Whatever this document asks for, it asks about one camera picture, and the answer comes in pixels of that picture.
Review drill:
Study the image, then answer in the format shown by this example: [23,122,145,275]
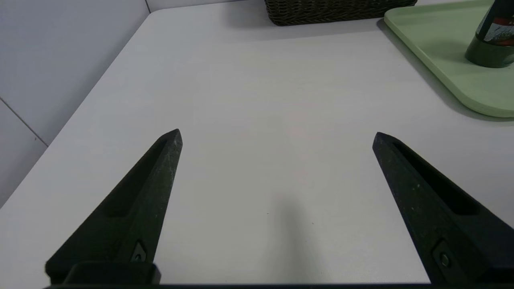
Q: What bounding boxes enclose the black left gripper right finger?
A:
[372,132,514,285]

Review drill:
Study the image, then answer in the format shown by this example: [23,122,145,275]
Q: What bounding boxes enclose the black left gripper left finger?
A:
[45,128,184,284]

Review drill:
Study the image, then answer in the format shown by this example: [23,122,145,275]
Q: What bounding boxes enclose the black cosmetic tube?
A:
[465,0,514,68]

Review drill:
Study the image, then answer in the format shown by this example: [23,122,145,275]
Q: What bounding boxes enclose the dark brown wicker basket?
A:
[264,0,418,27]

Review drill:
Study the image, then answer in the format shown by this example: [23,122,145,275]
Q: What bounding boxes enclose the light green plastic tray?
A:
[383,0,514,118]

